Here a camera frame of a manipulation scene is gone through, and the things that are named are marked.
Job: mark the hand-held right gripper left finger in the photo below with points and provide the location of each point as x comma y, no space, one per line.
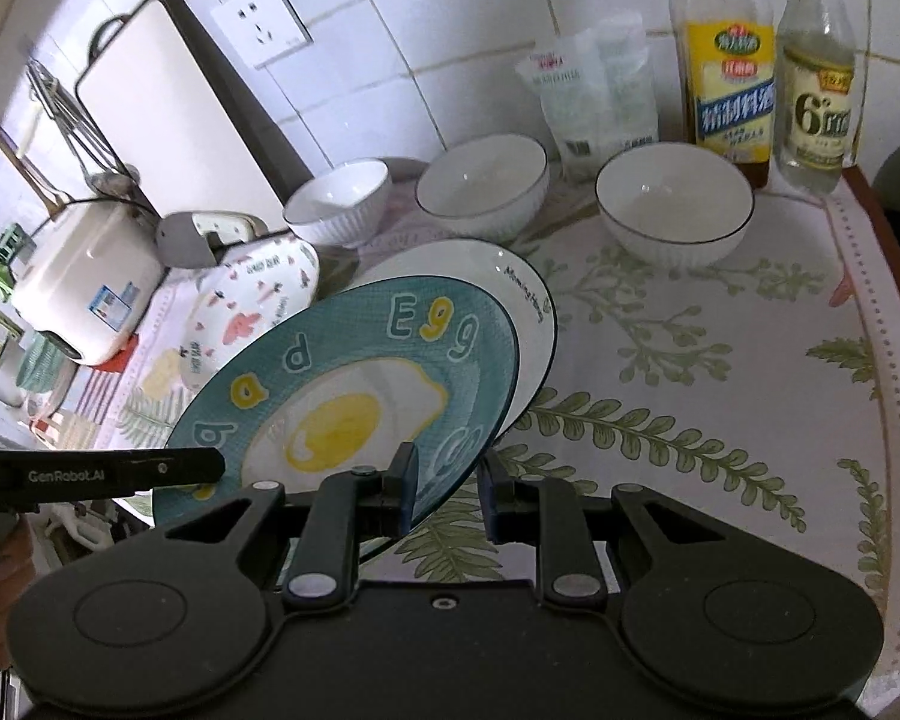
403,491

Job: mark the green patterned bowl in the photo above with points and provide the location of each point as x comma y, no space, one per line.
41,371

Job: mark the clear glass bowl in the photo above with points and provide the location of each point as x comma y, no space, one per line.
675,232

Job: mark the white wall socket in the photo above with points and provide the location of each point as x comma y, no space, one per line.
259,19

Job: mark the yellow label glass bottle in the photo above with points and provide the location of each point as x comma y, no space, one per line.
727,90

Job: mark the white cutting board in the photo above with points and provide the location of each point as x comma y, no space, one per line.
165,105

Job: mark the cream rice cooker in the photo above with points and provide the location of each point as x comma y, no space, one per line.
82,277

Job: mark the clear bottle with pale label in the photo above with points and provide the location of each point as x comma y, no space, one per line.
817,120

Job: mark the white rabbit carrot print plate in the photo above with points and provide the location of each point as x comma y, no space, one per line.
247,292

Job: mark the green plastic object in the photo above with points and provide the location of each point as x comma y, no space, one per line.
7,255

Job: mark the metal whisk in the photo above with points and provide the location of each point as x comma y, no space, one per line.
56,109

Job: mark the leaf print tablecloth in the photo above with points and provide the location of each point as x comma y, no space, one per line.
720,360

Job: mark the red striped cloth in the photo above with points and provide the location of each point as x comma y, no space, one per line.
97,397

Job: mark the teal egg print plate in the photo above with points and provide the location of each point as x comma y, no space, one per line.
330,360

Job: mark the clear plastic salt bag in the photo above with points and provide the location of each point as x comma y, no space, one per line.
592,97

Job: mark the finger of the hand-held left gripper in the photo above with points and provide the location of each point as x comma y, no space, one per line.
187,465

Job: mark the grey and cream kitchen tool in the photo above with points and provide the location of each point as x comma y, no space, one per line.
195,240

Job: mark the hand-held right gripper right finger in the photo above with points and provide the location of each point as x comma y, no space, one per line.
493,502

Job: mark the white plate with dark rim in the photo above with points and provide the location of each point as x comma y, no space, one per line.
495,277

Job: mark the white ribbed bowl dark rim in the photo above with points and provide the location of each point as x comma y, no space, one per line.
487,202

